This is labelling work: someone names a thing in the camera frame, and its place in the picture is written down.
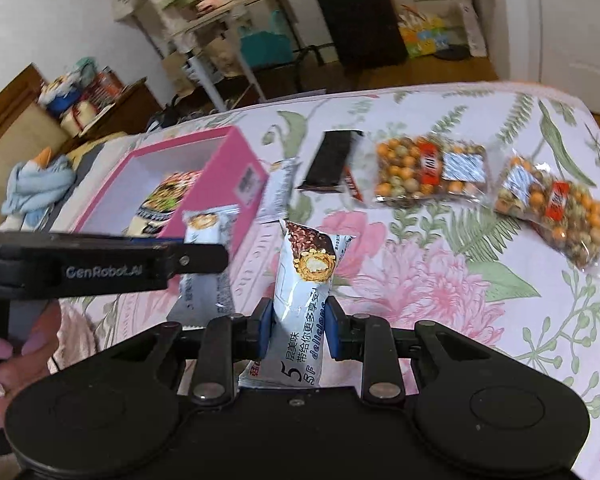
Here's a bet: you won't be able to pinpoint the white chocolate nut bar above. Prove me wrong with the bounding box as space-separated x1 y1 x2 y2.
239 220 353 388

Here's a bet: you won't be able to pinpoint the white snack bar wrapper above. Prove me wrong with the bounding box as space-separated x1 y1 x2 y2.
166 205 239 328

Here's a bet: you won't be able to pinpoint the white snack bar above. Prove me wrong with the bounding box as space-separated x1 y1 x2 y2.
256 157 300 224

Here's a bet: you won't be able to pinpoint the instant noodle packet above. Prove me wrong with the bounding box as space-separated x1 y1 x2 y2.
124 170 201 237

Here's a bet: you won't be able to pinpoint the black snack packet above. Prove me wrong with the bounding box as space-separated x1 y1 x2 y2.
298 129 364 193

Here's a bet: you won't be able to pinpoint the mixed nuts bag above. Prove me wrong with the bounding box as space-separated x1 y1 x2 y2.
375 133 491 207
492 153 600 271

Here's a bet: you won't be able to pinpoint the left hand pink nails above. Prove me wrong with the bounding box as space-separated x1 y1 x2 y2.
0 300 61 428

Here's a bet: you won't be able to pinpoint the pink storage box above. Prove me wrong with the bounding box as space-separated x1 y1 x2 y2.
74 126 268 255

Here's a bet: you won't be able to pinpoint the floral bed sheet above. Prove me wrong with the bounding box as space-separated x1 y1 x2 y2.
53 82 600 479

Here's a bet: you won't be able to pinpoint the wooden nightstand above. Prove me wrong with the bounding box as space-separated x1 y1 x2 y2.
57 78 162 155

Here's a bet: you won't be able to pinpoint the teal tote bag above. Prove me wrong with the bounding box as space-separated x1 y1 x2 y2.
238 10 294 68

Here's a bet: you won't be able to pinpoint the colourful gift bag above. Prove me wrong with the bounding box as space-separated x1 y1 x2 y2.
398 6 450 58

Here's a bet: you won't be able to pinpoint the black suitcase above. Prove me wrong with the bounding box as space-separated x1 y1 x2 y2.
317 0 408 74

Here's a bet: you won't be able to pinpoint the white rolling side table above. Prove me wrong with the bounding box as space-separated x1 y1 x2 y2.
112 0 262 112

